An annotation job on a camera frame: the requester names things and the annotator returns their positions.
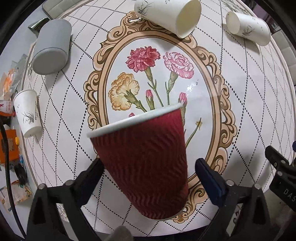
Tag red ribbed paper cup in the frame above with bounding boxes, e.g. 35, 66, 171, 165
87, 104, 189, 220

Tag white paper cup left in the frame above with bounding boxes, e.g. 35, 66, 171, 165
13, 89, 42, 138

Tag white paper cup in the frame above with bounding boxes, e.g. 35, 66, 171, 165
134, 0, 202, 39
226, 11, 271, 46
13, 89, 42, 138

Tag grey plastic cup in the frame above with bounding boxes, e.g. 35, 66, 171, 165
32, 19, 72, 75

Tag white paper cup right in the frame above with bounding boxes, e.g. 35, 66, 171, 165
226, 11, 271, 46

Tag white paper cup centre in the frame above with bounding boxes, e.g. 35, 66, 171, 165
134, 0, 202, 39

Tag black headphones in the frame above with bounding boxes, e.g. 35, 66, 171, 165
14, 163, 28, 185

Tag wooden board piece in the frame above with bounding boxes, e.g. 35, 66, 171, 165
0, 180, 32, 212

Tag orange box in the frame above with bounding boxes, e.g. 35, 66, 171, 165
0, 129, 19, 164

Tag floral patterned tablecloth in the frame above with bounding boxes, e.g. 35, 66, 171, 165
23, 1, 295, 236

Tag pink drink bottle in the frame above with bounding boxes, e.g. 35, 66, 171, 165
0, 100, 13, 116

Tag white padded chair right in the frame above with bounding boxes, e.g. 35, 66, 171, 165
273, 30, 295, 67

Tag silver black carton box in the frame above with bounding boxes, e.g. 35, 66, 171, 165
28, 18, 50, 33

